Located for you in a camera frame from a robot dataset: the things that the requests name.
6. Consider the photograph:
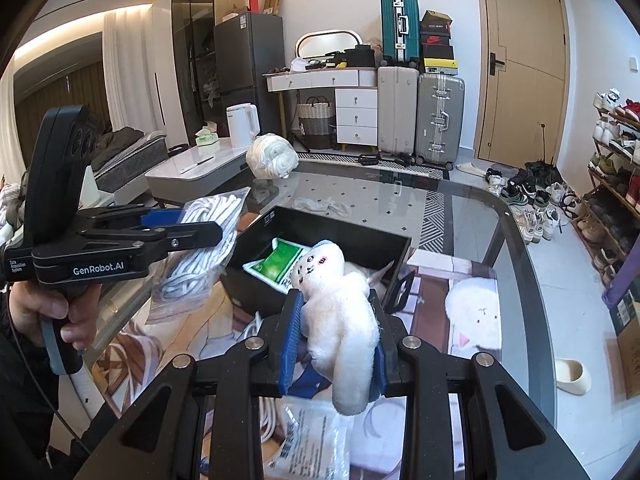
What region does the beige wooden door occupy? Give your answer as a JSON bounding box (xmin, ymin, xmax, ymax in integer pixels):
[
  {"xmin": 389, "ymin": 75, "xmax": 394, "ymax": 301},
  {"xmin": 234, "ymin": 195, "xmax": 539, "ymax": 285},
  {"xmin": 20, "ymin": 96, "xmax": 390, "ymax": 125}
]
[{"xmin": 472, "ymin": 0, "xmax": 571, "ymax": 166}]

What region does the black bag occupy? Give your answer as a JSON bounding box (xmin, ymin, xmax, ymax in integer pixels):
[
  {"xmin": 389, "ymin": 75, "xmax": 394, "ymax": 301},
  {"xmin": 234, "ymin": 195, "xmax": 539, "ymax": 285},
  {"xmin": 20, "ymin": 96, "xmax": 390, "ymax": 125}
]
[{"xmin": 332, "ymin": 45, "xmax": 377, "ymax": 68}]

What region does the white vanity desk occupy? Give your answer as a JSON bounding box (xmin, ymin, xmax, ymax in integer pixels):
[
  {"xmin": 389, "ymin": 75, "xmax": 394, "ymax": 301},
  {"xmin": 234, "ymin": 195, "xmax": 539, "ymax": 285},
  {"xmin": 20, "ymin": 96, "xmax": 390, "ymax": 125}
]
[{"xmin": 262, "ymin": 66, "xmax": 379, "ymax": 146}]

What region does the white upright box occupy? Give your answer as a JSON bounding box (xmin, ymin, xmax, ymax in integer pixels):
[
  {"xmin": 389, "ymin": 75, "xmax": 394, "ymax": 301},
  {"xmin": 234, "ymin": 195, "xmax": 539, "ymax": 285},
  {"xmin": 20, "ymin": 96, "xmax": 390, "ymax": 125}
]
[{"xmin": 80, "ymin": 167, "xmax": 99, "ymax": 207}]

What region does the purple cardboard box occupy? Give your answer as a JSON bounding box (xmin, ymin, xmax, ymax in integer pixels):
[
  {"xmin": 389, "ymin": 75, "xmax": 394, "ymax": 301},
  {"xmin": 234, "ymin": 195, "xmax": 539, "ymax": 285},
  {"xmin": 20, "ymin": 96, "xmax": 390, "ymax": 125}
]
[{"xmin": 602, "ymin": 280, "xmax": 640, "ymax": 401}]

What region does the bed mattress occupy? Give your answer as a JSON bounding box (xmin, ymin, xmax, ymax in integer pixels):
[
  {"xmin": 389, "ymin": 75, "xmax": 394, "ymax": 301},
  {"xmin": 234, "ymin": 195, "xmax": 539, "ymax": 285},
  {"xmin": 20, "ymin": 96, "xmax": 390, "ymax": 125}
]
[{"xmin": 92, "ymin": 132, "xmax": 168, "ymax": 194}]

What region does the white printed packet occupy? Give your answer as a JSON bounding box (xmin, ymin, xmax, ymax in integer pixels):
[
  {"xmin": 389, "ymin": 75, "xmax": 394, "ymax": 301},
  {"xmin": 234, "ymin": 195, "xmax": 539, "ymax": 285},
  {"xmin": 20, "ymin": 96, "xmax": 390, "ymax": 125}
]
[{"xmin": 265, "ymin": 400, "xmax": 353, "ymax": 480}]

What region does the dark tall wardrobe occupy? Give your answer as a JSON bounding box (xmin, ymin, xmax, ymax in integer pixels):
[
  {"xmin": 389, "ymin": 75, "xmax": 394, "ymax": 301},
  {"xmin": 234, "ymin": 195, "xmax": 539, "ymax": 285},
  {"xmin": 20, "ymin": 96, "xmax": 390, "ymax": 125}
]
[{"xmin": 171, "ymin": 0, "xmax": 246, "ymax": 146}]

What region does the white cable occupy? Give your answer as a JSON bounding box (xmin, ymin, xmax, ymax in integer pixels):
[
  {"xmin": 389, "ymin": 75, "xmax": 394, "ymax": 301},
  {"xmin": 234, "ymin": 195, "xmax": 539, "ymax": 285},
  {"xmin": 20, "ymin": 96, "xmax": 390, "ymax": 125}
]
[{"xmin": 200, "ymin": 310, "xmax": 282, "ymax": 461}]

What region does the person's left hand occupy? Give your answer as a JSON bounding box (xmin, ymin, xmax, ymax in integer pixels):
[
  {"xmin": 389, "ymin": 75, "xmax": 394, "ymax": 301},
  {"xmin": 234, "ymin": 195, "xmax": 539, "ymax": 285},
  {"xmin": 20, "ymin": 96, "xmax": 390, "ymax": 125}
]
[{"xmin": 9, "ymin": 280, "xmax": 103, "ymax": 348}]

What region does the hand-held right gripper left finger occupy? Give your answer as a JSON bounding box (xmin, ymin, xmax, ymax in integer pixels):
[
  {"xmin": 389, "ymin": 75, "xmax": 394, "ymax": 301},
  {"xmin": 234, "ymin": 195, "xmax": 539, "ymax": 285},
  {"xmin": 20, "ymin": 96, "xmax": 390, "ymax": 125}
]
[{"xmin": 75, "ymin": 290, "xmax": 308, "ymax": 480}]

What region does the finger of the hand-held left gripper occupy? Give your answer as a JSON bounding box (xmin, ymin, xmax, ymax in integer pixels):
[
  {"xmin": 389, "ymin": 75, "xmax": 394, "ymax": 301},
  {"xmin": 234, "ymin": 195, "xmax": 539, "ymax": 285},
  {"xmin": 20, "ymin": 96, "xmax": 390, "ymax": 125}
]
[
  {"xmin": 75, "ymin": 205, "xmax": 187, "ymax": 235},
  {"xmin": 80, "ymin": 220, "xmax": 223, "ymax": 262}
]

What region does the white cloth bundle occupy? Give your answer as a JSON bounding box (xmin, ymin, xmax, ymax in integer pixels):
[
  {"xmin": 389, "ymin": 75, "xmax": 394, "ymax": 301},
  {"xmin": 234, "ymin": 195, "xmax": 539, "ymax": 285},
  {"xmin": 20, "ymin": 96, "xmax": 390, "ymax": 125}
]
[{"xmin": 246, "ymin": 132, "xmax": 300, "ymax": 180}]

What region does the brown-lid black shoe box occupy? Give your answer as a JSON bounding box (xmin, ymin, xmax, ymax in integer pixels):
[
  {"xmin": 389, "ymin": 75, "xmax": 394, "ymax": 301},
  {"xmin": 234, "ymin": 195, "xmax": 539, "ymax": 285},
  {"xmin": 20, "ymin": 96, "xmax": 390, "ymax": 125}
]
[{"xmin": 420, "ymin": 10, "xmax": 455, "ymax": 36}]

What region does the white curtain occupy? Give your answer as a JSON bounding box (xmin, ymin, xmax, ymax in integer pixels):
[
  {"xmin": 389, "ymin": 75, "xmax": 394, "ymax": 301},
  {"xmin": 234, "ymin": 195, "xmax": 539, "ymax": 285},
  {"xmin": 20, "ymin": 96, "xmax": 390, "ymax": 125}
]
[{"xmin": 102, "ymin": 2, "xmax": 176, "ymax": 133}]

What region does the wooden shoe rack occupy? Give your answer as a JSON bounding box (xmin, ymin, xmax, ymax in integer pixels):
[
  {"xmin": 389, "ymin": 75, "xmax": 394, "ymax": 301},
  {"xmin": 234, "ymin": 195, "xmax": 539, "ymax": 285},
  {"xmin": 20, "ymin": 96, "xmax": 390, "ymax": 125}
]
[{"xmin": 587, "ymin": 105, "xmax": 640, "ymax": 286}]

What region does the green and white packet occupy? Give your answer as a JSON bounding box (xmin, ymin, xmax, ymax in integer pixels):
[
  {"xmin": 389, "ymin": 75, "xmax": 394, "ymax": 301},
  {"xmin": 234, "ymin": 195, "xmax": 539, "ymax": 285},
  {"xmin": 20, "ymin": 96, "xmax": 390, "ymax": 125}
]
[{"xmin": 243, "ymin": 239, "xmax": 313, "ymax": 294}]

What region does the shoe rack with shoes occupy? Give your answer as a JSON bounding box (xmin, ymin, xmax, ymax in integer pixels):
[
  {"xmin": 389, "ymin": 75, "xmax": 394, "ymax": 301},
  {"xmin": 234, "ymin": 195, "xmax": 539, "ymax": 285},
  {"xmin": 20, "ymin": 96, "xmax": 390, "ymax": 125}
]
[{"xmin": 587, "ymin": 87, "xmax": 640, "ymax": 283}]

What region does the oval white-framed mirror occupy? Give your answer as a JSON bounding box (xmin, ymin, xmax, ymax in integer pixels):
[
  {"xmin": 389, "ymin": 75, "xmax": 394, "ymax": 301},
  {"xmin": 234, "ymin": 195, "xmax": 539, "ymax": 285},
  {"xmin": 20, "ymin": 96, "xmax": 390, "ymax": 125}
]
[{"xmin": 295, "ymin": 30, "xmax": 363, "ymax": 62}]

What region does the printed cartoon mat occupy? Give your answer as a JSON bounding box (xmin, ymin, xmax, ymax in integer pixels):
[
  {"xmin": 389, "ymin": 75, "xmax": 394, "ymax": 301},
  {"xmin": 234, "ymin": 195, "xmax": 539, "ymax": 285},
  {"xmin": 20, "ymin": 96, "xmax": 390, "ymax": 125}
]
[{"xmin": 90, "ymin": 260, "xmax": 503, "ymax": 480}]

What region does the black umbrella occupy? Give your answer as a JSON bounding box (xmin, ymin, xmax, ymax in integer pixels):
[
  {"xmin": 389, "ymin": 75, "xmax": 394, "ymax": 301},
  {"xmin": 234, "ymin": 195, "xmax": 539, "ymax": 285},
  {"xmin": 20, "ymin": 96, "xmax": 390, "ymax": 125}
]
[{"xmin": 525, "ymin": 122, "xmax": 563, "ymax": 187}]

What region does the white low table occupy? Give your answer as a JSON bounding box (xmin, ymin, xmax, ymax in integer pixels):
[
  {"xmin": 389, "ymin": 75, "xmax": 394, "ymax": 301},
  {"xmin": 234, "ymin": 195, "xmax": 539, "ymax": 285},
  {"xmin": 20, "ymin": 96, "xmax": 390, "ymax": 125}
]
[{"xmin": 145, "ymin": 142, "xmax": 261, "ymax": 208}]

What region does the grey refrigerator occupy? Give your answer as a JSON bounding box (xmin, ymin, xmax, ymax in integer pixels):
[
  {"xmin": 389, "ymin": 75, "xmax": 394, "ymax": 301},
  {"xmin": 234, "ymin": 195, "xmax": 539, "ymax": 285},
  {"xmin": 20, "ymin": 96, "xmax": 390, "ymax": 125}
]
[{"xmin": 214, "ymin": 11, "xmax": 286, "ymax": 136}]

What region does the teal suitcase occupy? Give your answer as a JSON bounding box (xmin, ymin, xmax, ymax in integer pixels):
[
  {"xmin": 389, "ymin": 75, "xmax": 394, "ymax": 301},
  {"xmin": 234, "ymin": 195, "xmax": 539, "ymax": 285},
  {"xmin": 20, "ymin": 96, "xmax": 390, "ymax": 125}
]
[{"xmin": 380, "ymin": 0, "xmax": 421, "ymax": 68}]

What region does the white electric kettle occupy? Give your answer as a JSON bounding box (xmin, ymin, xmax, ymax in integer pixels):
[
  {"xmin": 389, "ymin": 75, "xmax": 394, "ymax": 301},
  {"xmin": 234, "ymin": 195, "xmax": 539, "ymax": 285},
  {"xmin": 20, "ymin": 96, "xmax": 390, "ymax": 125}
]
[{"xmin": 226, "ymin": 103, "xmax": 260, "ymax": 148}]

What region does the pile of shoes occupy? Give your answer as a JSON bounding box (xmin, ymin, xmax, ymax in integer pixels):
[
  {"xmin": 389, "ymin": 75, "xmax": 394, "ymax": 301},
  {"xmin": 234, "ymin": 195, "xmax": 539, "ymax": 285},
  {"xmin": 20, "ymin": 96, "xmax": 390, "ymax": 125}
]
[{"xmin": 485, "ymin": 160, "xmax": 583, "ymax": 246}]

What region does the white plush toy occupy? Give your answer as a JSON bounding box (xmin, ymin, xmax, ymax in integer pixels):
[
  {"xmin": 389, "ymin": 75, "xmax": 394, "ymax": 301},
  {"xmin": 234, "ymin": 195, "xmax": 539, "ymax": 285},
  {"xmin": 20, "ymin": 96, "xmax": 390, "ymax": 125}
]
[{"xmin": 291, "ymin": 240, "xmax": 383, "ymax": 416}]

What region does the white crumpled cloth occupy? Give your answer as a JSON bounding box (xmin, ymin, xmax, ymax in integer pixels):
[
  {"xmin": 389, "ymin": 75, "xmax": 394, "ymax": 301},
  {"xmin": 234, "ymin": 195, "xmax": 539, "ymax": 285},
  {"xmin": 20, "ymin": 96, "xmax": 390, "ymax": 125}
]
[{"xmin": 294, "ymin": 196, "xmax": 351, "ymax": 214}]

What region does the yellow and black shoe box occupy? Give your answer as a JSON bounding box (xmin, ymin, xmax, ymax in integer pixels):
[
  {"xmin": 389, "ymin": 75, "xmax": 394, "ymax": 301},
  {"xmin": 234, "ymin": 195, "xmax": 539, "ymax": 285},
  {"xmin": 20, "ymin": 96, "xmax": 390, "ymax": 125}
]
[{"xmin": 422, "ymin": 57, "xmax": 458, "ymax": 75}]

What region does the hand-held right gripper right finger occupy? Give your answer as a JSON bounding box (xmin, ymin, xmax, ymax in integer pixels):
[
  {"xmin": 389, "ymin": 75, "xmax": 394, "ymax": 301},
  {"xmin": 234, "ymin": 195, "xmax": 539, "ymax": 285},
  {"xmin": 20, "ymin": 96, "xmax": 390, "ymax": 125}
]
[{"xmin": 367, "ymin": 305, "xmax": 591, "ymax": 480}]

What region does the person's left forearm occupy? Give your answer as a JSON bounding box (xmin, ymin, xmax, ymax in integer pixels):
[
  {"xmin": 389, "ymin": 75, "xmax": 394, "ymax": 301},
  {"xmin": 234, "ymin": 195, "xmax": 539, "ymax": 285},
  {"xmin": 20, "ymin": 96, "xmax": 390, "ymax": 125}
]
[{"xmin": 0, "ymin": 285, "xmax": 103, "ymax": 480}]

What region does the dark jacket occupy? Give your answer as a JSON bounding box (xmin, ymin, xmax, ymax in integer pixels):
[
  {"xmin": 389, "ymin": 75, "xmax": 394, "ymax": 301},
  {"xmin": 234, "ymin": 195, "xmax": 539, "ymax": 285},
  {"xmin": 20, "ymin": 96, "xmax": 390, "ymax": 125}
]
[{"xmin": 92, "ymin": 127, "xmax": 147, "ymax": 162}]

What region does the wicker basket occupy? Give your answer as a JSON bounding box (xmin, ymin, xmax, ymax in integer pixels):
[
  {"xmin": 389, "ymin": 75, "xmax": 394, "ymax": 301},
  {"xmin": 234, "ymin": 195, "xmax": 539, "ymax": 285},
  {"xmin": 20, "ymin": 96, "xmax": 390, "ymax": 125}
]
[{"xmin": 297, "ymin": 96, "xmax": 337, "ymax": 150}]

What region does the zip bag of white cord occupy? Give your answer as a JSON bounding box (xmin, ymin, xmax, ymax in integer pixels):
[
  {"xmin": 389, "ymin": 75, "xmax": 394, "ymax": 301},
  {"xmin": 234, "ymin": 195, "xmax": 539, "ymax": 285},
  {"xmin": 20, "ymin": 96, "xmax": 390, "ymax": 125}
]
[{"xmin": 147, "ymin": 187, "xmax": 251, "ymax": 322}]

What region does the silver suitcase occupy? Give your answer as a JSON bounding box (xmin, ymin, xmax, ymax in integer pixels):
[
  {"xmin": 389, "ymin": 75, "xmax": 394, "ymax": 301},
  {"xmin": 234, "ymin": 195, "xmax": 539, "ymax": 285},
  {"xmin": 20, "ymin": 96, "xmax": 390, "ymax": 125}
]
[{"xmin": 416, "ymin": 72, "xmax": 466, "ymax": 168}]

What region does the cream clog slipper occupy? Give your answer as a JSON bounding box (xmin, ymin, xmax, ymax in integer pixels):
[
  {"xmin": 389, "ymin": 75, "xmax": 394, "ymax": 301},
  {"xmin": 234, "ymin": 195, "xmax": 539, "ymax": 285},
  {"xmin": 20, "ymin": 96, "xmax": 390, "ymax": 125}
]
[{"xmin": 555, "ymin": 357, "xmax": 591, "ymax": 396}]

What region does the beige suitcase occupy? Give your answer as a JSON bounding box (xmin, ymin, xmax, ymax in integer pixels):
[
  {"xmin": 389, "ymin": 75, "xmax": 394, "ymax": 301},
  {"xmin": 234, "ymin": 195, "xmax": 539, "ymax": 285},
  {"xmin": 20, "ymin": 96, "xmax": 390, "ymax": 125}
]
[{"xmin": 376, "ymin": 66, "xmax": 420, "ymax": 156}]

